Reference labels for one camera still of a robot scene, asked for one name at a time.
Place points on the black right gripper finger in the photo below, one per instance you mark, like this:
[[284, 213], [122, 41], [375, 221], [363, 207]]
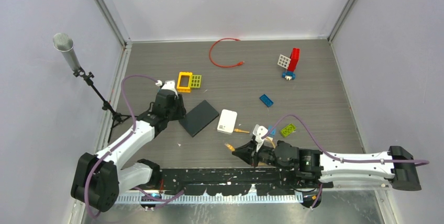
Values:
[[251, 146], [249, 157]]

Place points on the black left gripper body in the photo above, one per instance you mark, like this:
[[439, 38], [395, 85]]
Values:
[[177, 112]]

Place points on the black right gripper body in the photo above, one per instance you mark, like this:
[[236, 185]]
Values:
[[266, 155]]

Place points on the white square switch box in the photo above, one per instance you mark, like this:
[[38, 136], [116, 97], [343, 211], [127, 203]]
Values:
[[227, 121]]

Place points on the black network switch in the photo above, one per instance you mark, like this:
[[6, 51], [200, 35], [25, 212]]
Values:
[[198, 118]]

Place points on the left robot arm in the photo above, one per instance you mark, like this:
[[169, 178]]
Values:
[[100, 178]]

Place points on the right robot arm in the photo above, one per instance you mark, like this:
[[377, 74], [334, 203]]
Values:
[[313, 167]]

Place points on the light blue white brick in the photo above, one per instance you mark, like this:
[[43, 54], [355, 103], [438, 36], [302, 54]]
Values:
[[272, 131]]

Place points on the lime green flat brick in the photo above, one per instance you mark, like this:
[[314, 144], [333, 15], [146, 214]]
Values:
[[287, 130]]

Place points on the lime green lattice piece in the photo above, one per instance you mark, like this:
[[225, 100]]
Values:
[[196, 81]]

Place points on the blue flat toy brick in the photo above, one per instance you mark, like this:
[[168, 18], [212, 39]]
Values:
[[266, 100]]

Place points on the black microphone stand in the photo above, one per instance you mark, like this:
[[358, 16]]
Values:
[[117, 118]]

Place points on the blue toy brick base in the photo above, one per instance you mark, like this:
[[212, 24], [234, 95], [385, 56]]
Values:
[[288, 75]]

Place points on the white toy lattice piece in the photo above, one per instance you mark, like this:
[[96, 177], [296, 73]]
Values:
[[283, 61]]

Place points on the red toy brick tower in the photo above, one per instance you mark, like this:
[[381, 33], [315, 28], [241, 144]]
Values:
[[294, 58]]

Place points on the silver microphone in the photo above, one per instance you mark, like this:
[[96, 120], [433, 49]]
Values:
[[64, 44]]

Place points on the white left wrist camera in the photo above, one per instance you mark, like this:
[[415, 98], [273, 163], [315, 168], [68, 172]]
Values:
[[167, 85]]

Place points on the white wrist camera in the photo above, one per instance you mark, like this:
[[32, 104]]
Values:
[[167, 85], [258, 136]]

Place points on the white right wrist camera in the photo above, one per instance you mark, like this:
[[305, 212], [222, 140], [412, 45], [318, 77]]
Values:
[[258, 136]]

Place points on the yellow toy window frame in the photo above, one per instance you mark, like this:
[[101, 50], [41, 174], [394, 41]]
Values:
[[184, 82]]

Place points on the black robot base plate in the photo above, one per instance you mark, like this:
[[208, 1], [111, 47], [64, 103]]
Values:
[[229, 182]]

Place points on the white perforated cable tray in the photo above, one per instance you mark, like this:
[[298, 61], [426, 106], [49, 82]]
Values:
[[250, 198]]

